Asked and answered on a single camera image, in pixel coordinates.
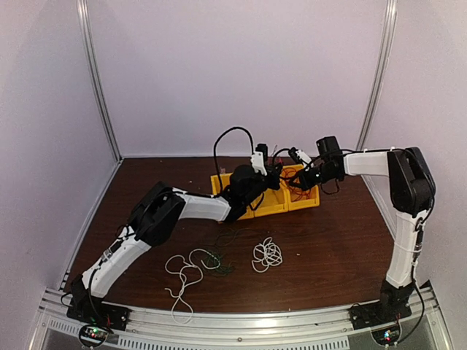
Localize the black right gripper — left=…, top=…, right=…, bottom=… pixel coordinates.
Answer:
left=289, top=162, right=338, bottom=191

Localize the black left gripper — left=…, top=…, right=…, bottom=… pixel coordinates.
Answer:
left=244, top=163, right=284, bottom=206

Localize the thin red cable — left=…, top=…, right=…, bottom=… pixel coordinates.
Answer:
left=280, top=166, right=314, bottom=202
left=268, top=155, right=293, bottom=183

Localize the thick red cable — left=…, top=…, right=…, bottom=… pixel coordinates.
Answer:
left=282, top=167, right=314, bottom=202

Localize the white cable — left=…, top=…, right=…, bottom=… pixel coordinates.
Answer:
left=250, top=236, right=284, bottom=274
left=163, top=248, right=222, bottom=324

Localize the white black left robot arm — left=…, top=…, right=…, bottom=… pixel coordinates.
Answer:
left=66, top=165, right=282, bottom=326

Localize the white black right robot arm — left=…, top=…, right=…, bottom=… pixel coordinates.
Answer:
left=289, top=136, right=436, bottom=324

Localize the yellow bin middle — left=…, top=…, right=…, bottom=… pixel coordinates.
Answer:
left=247, top=184, right=287, bottom=217

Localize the yellow bin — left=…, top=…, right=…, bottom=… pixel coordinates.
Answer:
left=247, top=184, right=287, bottom=217
left=210, top=173, right=254, bottom=221
left=281, top=165, right=320, bottom=211

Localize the yellow bin right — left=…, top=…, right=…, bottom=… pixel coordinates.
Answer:
left=281, top=165, right=320, bottom=211

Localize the yellow bin left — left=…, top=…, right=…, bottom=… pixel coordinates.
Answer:
left=210, top=173, right=254, bottom=221

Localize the right circuit board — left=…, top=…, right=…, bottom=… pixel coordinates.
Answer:
left=371, top=325, right=401, bottom=346

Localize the circuit board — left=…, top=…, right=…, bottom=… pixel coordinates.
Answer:
left=78, top=324, right=113, bottom=348
left=371, top=325, right=401, bottom=346

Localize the left circuit board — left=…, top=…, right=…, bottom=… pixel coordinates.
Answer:
left=78, top=324, right=113, bottom=348

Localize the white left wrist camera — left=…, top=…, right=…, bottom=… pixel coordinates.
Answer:
left=250, top=143, right=268, bottom=176

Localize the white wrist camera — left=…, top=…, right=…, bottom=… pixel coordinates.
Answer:
left=287, top=147, right=312, bottom=166
left=250, top=143, right=268, bottom=176

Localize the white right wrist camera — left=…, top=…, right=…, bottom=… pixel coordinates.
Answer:
left=287, top=147, right=312, bottom=166

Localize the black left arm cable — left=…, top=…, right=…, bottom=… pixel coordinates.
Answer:
left=212, top=126, right=256, bottom=198

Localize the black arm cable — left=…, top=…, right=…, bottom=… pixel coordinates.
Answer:
left=212, top=126, right=256, bottom=198
left=273, top=145, right=437, bottom=322

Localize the green cable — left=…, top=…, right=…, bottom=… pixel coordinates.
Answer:
left=200, top=229, right=263, bottom=280

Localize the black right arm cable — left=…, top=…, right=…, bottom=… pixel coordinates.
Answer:
left=273, top=145, right=437, bottom=322

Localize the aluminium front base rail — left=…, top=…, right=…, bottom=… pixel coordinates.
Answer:
left=26, top=287, right=454, bottom=349

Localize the aluminium right corner post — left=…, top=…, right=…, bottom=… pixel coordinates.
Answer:
left=356, top=0, right=398, bottom=150

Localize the aluminium corner post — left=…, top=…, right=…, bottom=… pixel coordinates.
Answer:
left=356, top=0, right=398, bottom=150
left=77, top=0, right=122, bottom=163

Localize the aluminium left corner post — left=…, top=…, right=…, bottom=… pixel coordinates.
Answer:
left=77, top=0, right=122, bottom=163

